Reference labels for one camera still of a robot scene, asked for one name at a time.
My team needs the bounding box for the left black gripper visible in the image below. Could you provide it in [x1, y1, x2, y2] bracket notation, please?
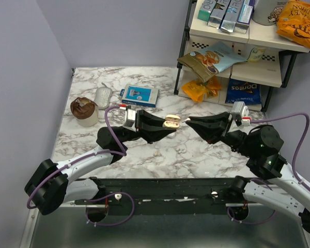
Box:
[121, 110, 176, 145]

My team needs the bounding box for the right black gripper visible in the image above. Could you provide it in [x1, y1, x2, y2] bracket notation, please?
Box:
[185, 110, 255, 157]

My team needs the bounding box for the beige earbud charging case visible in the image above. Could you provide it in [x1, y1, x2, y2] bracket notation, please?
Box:
[162, 114, 181, 129]

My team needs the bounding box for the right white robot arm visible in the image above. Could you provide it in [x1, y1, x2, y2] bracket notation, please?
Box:
[185, 111, 310, 234]

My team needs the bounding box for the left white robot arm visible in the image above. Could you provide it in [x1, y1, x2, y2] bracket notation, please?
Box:
[24, 105, 181, 215]

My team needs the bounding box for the white earbud charging case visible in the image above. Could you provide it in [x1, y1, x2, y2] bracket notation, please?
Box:
[166, 132, 175, 138]

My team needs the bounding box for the blue Harry's razor box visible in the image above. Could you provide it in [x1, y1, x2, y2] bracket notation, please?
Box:
[121, 84, 160, 107]

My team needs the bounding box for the orange snack bag lower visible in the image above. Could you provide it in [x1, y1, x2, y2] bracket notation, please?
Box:
[181, 76, 222, 102]

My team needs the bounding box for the blue Doritos bag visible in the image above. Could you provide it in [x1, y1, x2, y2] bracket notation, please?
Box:
[225, 79, 261, 105]

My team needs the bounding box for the gold blue snack bag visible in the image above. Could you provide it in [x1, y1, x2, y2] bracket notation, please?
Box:
[177, 41, 247, 83]

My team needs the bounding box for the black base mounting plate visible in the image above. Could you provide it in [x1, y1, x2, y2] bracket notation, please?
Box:
[74, 177, 259, 216]

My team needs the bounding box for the teal toothpaste box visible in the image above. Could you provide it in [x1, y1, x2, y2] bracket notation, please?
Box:
[197, 0, 217, 22]

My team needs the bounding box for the orange kettle chips bag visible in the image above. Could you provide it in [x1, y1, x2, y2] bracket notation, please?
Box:
[276, 1, 310, 49]

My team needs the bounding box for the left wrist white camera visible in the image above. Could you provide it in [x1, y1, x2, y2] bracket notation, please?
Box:
[119, 104, 136, 131]

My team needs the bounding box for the wrist white camera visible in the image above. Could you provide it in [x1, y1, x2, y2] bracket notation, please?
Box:
[119, 104, 136, 131]
[231, 101, 251, 127]

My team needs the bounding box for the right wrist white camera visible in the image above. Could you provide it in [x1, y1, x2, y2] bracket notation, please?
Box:
[231, 101, 251, 127]

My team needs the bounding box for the black frame shelf rack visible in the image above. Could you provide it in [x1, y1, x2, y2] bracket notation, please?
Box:
[179, 1, 310, 112]

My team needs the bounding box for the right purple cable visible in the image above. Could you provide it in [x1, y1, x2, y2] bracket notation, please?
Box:
[227, 112, 310, 225]

